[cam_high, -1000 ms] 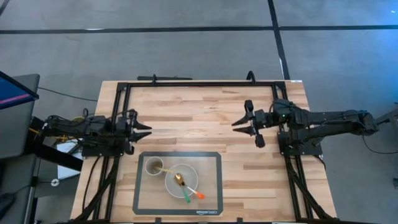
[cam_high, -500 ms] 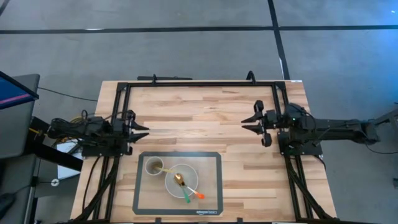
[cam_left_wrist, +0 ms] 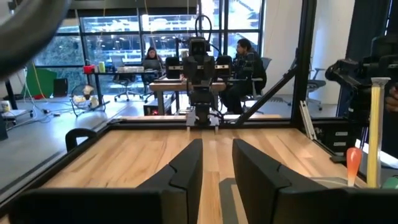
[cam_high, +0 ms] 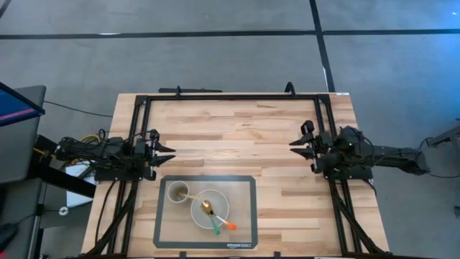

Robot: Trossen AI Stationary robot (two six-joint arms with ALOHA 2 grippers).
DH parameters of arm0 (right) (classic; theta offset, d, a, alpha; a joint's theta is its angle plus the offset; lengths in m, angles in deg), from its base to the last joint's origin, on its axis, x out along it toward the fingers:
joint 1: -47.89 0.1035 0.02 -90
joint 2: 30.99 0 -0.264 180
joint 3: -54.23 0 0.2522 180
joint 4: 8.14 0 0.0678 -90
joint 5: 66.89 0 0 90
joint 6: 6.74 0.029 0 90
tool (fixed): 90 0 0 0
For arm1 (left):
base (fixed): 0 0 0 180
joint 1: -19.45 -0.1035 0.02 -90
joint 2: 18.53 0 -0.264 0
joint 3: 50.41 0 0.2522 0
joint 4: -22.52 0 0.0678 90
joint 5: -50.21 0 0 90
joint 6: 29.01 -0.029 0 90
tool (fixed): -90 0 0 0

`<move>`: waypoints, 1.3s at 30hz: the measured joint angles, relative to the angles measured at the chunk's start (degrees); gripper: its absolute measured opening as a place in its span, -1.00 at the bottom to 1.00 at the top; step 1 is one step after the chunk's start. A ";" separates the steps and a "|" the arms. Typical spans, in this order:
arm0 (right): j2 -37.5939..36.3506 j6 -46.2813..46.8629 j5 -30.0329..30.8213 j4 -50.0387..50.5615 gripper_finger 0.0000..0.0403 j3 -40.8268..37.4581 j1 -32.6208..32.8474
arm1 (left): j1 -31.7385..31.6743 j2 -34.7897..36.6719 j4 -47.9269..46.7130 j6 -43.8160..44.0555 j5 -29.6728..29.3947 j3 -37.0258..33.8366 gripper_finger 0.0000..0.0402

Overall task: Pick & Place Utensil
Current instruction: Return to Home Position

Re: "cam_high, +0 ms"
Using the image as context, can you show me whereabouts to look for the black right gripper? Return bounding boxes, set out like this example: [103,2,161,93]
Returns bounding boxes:
[289,132,337,174]

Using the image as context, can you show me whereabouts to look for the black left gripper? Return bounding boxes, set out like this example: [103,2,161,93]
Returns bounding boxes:
[135,138,177,180]

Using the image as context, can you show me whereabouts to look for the white ribbed cup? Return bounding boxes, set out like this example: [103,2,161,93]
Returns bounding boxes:
[167,180,190,204]

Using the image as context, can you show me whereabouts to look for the gold spoon green handle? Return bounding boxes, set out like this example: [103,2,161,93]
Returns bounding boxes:
[201,200,221,236]

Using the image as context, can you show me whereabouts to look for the white bowl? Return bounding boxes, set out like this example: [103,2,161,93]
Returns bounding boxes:
[190,188,230,230]

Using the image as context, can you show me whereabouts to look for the silver fork orange handle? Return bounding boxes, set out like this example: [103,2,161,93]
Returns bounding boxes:
[211,214,237,232]

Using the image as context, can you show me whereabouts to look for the flat black bar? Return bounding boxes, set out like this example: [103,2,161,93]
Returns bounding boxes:
[159,87,224,94]

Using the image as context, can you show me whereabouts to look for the translucent mat dark border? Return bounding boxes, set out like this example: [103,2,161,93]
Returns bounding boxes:
[153,175,259,250]

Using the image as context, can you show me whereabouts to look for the grey metal stand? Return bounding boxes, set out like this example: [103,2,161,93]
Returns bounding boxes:
[427,118,460,148]

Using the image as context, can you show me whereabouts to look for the monitor with blue screen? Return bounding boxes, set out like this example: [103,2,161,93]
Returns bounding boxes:
[0,81,47,127]

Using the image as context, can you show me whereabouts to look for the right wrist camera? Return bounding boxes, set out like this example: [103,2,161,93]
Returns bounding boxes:
[300,120,316,136]

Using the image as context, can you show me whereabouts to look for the black aluminium table frame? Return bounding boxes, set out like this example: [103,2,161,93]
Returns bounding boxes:
[80,81,391,259]

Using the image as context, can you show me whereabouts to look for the black floor cable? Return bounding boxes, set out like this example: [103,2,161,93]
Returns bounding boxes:
[42,100,114,119]

